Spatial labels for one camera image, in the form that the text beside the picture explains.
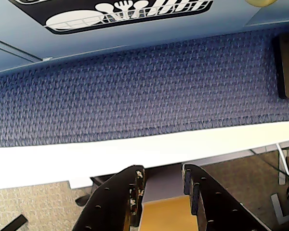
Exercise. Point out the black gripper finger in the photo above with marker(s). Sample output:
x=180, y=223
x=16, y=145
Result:
x=110, y=204
x=219, y=211

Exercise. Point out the blue dishwasher door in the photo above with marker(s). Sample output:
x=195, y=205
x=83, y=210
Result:
x=144, y=39

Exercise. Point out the yellow grey box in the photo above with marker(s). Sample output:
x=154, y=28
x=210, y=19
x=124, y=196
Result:
x=166, y=214

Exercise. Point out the black flat bar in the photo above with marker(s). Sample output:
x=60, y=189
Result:
x=15, y=223

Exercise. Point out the blue woven mat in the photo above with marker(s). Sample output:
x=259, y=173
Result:
x=135, y=96

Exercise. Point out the blue toy kitchen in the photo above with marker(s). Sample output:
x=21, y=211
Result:
x=26, y=29

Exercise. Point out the grey metal bracket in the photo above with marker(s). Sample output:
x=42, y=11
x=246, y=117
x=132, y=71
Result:
x=279, y=209

